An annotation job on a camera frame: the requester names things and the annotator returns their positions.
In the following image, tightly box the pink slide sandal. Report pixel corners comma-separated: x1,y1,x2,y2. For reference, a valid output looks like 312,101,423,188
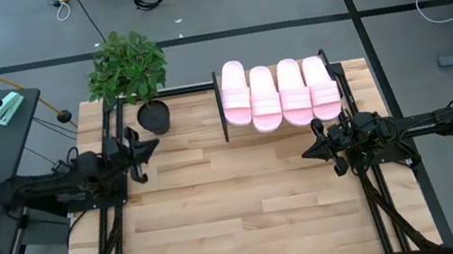
300,52,345,124
244,63,286,136
273,55,316,131
215,59,256,129

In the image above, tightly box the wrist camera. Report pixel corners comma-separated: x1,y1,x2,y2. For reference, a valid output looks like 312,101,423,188
327,123,349,150
107,135,132,163

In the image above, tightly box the wooden shelf with black legs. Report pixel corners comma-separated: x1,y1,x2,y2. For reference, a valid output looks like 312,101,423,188
210,46,348,144

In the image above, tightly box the green plant in black pot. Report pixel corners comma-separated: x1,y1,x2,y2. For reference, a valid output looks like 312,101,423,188
78,23,179,146

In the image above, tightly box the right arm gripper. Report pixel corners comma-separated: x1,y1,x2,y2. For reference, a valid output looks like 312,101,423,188
296,115,350,182

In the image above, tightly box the thin black floor cable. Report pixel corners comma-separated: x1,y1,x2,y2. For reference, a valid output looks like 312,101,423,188
71,0,108,47

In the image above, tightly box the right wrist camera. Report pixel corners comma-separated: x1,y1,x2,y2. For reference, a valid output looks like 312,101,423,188
327,123,349,150

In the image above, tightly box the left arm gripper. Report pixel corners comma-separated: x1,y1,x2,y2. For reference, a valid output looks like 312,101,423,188
123,122,167,186

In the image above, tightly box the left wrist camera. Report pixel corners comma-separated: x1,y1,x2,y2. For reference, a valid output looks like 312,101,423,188
107,135,132,163

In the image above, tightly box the black metal table frame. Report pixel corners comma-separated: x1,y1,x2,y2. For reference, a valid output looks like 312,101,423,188
0,32,453,254

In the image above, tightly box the mint green stapler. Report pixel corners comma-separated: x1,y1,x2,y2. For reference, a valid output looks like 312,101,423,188
0,89,29,127

